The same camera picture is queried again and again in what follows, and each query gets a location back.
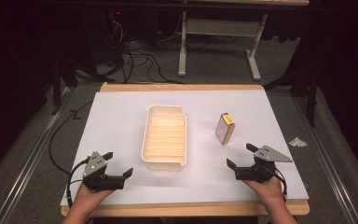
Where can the white-framed desk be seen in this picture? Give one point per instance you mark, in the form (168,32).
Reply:
(220,27)

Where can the crumpled white paper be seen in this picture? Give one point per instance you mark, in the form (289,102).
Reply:
(297,142)

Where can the metal floor rail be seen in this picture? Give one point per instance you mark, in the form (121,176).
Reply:
(28,174)
(329,168)

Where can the person's left hand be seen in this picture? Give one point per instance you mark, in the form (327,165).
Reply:
(90,197)

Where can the dark equipment box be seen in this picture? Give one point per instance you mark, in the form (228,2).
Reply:
(104,34)

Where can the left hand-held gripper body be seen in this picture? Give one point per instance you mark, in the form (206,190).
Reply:
(94,165)

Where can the white paper sheet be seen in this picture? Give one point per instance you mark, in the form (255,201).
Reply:
(115,124)

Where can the person's right hand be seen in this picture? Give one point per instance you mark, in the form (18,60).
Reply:
(270,191)

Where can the small yellow-topped carton box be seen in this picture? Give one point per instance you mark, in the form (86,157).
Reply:
(224,129)

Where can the white ribbed plastic bin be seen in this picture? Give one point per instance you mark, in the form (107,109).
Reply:
(164,138)

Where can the black metal stand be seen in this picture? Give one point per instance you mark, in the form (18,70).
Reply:
(56,87)
(312,99)

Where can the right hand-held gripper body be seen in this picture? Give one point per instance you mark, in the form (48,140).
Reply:
(268,154)

